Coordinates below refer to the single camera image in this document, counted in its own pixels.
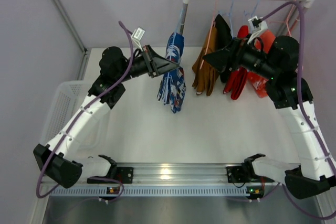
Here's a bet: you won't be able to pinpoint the brown mustard trousers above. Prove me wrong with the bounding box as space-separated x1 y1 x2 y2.
192 27 219 96

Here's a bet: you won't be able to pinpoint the blue white patterned trousers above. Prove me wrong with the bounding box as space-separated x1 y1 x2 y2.
157 33 186 113

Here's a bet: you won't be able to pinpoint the pink hanger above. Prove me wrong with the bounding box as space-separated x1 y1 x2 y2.
268 5 297 37
199 0 218 70

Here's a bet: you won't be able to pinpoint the light blue wire hanger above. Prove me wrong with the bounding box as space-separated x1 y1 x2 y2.
177 8 184 65

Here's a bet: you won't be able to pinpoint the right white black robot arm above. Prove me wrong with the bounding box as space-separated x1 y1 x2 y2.
203 36 335 199

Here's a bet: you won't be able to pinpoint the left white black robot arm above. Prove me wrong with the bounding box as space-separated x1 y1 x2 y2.
33 45 179 188

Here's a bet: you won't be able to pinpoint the red trousers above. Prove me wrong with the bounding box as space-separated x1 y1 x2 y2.
223 25 250 101

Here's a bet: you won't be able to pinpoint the black trousers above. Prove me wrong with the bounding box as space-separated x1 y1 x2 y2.
215 14 232 83

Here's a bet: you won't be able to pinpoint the orange white patterned trousers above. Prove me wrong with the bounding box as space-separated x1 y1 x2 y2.
247 29 276 98

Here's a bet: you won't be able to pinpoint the white plastic basket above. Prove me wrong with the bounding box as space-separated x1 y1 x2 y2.
39 80 103 152

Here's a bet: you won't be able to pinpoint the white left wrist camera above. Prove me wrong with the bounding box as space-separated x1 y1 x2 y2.
131 27 145 51

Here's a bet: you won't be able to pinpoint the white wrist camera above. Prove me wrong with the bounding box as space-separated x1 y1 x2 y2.
131 27 145 51
247 16 268 44

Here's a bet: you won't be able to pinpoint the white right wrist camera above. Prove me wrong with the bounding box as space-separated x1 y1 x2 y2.
247 16 268 44

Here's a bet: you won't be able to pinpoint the aluminium mounting rail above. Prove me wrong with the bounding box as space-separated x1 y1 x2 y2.
39 162 326 186

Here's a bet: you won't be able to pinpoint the grey slotted cable duct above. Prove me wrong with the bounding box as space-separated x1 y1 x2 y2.
51 185 253 197

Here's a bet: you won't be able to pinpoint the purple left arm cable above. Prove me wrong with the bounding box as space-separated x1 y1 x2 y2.
36 20 139 204

